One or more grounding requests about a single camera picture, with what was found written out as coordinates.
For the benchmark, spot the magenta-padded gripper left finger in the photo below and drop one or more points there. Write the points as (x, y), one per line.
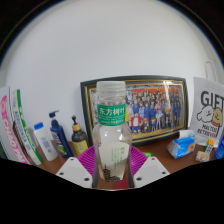
(75, 171)

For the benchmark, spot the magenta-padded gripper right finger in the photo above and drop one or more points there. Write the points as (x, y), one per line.
(150, 170)

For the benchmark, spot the clear green-labelled drink bottle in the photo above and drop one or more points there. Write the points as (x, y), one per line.
(111, 133)

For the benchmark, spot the dark bottle with yellow label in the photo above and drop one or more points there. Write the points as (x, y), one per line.
(79, 140)

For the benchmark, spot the dark blue pump bottle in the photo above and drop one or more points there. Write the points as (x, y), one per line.
(60, 136)

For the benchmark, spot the blue and white tissue pack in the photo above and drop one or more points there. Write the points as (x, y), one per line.
(181, 146)

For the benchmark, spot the white bottle with blue cap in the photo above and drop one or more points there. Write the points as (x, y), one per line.
(46, 143)

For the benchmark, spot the small colourful snack packet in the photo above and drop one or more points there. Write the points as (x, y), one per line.
(205, 153)

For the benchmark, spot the framed group picture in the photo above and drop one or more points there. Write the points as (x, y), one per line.
(156, 110)

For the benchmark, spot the white box with green lettering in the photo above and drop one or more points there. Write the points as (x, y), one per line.
(25, 130)

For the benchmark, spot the blue packet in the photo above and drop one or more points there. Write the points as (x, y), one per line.
(220, 146)

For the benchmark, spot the white box with pink lettering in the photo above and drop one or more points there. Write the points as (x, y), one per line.
(8, 130)

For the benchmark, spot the white paper sign with cartoon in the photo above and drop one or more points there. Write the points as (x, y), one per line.
(208, 113)

